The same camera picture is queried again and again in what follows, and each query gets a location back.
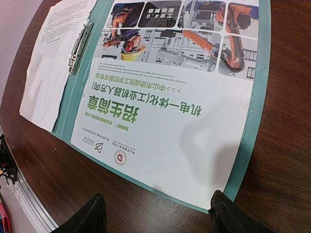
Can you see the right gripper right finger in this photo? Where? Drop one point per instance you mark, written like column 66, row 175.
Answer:
column 227, row 217

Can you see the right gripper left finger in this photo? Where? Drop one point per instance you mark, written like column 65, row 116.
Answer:
column 91, row 218

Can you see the teal plastic folder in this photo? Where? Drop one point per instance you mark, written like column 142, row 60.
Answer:
column 75, row 84

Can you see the colour printed brochure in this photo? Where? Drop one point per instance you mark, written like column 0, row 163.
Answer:
column 167, row 96

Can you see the white text paper sheet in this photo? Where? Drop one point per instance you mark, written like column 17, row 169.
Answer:
column 48, row 69

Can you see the metal folder clip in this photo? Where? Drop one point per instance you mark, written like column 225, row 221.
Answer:
column 79, row 45

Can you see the aluminium front rail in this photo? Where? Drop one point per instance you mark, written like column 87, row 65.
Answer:
column 36, row 213

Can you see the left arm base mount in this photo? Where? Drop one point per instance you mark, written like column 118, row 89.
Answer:
column 8, row 166

